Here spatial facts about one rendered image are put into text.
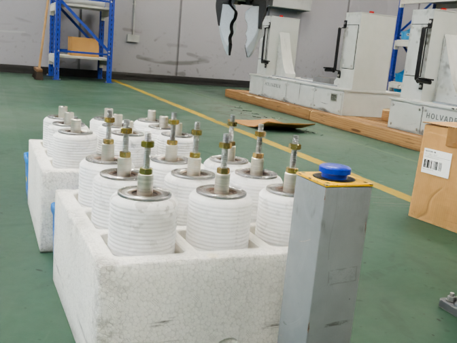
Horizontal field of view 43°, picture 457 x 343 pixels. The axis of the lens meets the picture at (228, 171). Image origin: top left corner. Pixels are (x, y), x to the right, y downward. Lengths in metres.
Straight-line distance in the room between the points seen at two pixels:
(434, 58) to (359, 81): 0.75
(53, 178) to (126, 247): 0.50
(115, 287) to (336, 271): 0.28
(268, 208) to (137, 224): 0.21
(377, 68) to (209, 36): 3.60
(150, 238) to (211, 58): 6.82
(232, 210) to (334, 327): 0.21
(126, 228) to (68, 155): 0.53
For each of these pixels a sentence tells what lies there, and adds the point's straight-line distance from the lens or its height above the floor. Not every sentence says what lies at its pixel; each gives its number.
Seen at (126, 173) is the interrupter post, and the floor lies 0.26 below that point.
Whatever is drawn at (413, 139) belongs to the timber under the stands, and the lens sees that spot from 3.47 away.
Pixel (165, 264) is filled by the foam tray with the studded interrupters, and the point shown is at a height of 0.18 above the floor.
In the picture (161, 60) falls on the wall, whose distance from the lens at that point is 7.37.
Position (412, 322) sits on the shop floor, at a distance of 1.16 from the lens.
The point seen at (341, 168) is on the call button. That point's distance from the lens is 0.73.
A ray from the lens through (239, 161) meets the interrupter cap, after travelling 1.11.
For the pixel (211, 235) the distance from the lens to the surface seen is 0.84.
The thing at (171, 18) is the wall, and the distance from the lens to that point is 7.40.
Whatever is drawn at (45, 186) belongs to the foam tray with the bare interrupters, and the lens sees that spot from 1.28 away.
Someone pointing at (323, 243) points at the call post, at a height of 0.24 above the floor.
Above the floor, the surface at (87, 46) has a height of 0.36.
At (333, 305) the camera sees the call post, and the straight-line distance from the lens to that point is 0.77.
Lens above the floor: 0.46
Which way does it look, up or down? 12 degrees down
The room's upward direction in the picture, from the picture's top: 5 degrees clockwise
